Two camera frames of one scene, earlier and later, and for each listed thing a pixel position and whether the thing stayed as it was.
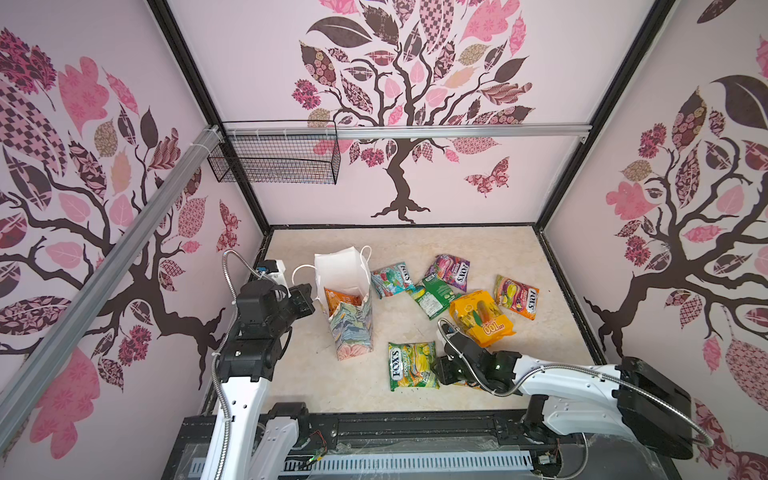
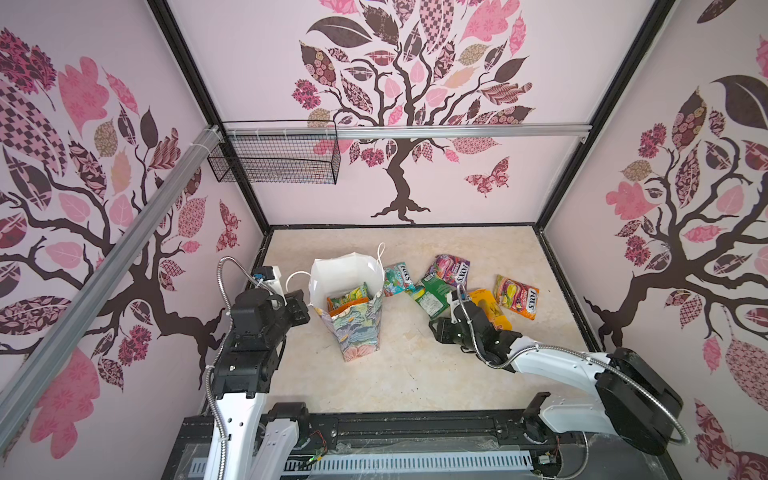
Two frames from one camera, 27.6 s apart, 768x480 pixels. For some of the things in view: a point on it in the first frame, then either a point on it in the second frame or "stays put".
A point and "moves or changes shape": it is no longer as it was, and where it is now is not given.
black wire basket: (277, 152) stays put
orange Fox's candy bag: (517, 297) stays put
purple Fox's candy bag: (451, 269) stays put
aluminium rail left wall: (105, 280) stays put
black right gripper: (441, 371) -> (443, 325)
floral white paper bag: (344, 270) moves or changes shape
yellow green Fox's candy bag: (412, 364) -> (357, 296)
